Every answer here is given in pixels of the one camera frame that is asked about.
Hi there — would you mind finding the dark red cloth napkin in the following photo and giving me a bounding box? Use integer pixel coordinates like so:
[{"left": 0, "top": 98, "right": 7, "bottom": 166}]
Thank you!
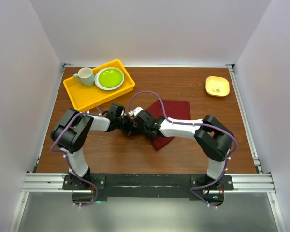
[{"left": 146, "top": 100, "right": 191, "bottom": 151}]

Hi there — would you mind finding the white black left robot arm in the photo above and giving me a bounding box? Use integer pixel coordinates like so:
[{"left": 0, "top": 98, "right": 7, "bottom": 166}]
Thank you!
[{"left": 51, "top": 104, "right": 140, "bottom": 190}]

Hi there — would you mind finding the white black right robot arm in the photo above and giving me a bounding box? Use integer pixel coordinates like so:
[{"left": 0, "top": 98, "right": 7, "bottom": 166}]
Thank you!
[{"left": 129, "top": 107, "right": 234, "bottom": 190}]

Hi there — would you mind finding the green plate white rim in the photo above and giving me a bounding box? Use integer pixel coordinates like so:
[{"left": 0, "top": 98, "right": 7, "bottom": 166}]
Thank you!
[{"left": 95, "top": 67, "right": 125, "bottom": 91}]

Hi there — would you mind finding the yellow plastic tray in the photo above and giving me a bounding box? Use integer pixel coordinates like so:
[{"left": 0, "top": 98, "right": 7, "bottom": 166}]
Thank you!
[{"left": 63, "top": 59, "right": 135, "bottom": 111}]

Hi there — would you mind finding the light blue ceramic mug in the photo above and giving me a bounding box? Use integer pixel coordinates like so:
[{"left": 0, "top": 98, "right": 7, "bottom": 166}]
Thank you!
[{"left": 73, "top": 67, "right": 95, "bottom": 87}]

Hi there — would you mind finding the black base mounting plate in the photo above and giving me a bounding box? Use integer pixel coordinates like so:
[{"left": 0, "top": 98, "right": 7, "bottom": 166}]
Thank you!
[{"left": 62, "top": 173, "right": 234, "bottom": 202}]

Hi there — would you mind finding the small yellow square dish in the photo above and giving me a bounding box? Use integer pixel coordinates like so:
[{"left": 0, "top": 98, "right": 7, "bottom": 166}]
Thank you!
[{"left": 205, "top": 76, "right": 230, "bottom": 97}]

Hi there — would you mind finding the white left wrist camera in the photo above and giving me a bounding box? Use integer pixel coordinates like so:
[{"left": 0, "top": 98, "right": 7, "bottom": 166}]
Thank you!
[{"left": 128, "top": 107, "right": 143, "bottom": 118}]

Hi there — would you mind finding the aluminium frame rail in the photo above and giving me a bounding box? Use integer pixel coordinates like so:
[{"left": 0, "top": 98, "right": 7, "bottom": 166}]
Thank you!
[{"left": 21, "top": 173, "right": 276, "bottom": 193}]

